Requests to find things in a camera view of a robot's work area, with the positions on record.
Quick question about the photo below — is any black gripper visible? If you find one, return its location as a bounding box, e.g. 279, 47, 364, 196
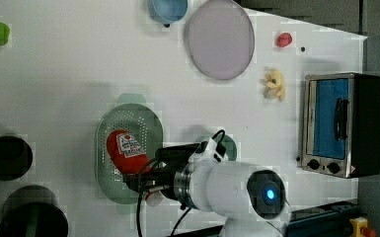
122, 143, 199, 199

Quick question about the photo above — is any red plush ketchup bottle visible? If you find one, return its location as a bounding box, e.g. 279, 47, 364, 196
105, 129, 154, 205

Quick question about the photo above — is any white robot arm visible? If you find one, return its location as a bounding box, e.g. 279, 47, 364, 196
123, 139, 291, 237

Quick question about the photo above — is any green oval strainer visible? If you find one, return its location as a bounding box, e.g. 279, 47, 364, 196
95, 93, 163, 214

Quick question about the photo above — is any green metal cup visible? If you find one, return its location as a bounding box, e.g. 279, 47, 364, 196
193, 133, 239, 162

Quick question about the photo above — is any yellow peeled banana toy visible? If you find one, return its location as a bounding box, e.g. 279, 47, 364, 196
262, 69, 285, 102

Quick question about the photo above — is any purple round plate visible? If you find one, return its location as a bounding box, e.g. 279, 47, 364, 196
188, 0, 255, 80

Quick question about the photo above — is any black utensil cup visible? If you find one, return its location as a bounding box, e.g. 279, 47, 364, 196
0, 185, 69, 237

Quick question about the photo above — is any green spatula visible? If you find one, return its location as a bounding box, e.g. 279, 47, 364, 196
26, 206, 39, 237

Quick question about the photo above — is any blue cup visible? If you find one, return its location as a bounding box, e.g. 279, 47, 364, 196
147, 0, 189, 27

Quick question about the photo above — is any large red strawberry toy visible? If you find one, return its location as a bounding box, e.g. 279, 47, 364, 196
276, 33, 292, 47

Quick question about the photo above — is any black toaster oven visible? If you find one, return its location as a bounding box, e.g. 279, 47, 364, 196
301, 72, 380, 179

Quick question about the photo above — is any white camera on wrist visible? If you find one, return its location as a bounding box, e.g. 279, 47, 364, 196
189, 138, 228, 163

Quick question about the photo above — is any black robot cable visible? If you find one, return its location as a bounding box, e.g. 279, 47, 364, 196
135, 128, 227, 237

